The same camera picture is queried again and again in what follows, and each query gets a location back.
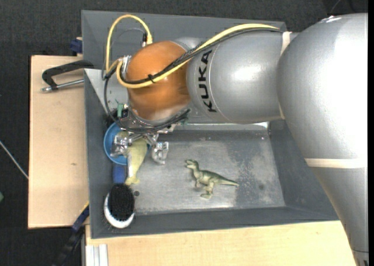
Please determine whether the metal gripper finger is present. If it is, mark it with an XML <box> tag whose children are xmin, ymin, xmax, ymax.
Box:
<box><xmin>112</xmin><ymin>134</ymin><xmax>134</xmax><ymax>158</ymax></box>
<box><xmin>150</xmin><ymin>140</ymin><xmax>170</xmax><ymax>166</ymax></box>

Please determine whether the blue round cup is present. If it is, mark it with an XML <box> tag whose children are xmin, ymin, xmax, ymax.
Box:
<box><xmin>103</xmin><ymin>122</ymin><xmax>130</xmax><ymax>164</ymax></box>

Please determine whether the grey metal bin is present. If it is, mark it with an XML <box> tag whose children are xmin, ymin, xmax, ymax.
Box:
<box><xmin>81</xmin><ymin>9</ymin><xmax>341</xmax><ymax>239</ymax></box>

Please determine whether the green toy dinosaur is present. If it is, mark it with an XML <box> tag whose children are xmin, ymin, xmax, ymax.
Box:
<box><xmin>184</xmin><ymin>158</ymin><xmax>240</xmax><ymax>200</ymax></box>

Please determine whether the pale wood flat board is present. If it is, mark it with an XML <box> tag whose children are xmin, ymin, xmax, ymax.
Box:
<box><xmin>27</xmin><ymin>54</ymin><xmax>90</xmax><ymax>229</ymax></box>

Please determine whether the black brush with blue handle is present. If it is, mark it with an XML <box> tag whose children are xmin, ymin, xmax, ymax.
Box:
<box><xmin>102</xmin><ymin>165</ymin><xmax>137</xmax><ymax>229</ymax></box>

